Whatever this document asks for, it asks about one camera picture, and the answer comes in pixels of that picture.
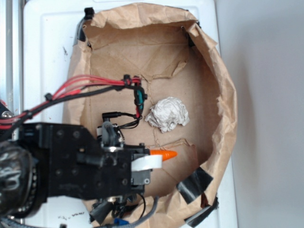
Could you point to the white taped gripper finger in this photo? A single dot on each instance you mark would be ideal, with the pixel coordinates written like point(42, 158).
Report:
point(147, 163)

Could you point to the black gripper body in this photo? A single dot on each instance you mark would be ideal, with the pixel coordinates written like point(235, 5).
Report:
point(80, 168)

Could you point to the orange toy carrot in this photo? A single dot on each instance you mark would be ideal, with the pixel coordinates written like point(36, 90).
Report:
point(163, 154)

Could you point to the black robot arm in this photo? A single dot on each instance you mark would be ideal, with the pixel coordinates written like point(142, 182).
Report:
point(24, 173)

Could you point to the crumpled white paper ball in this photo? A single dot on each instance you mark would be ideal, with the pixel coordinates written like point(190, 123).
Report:
point(167, 113)

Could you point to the brown paper bag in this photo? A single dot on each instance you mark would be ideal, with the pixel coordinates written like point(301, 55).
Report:
point(166, 47)

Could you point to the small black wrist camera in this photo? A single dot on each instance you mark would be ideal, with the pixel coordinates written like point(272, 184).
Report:
point(108, 135)

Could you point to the black mounting bracket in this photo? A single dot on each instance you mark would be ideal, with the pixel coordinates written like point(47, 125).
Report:
point(6, 116)

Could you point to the aluminium frame rail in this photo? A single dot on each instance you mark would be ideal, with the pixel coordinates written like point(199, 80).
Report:
point(11, 54)

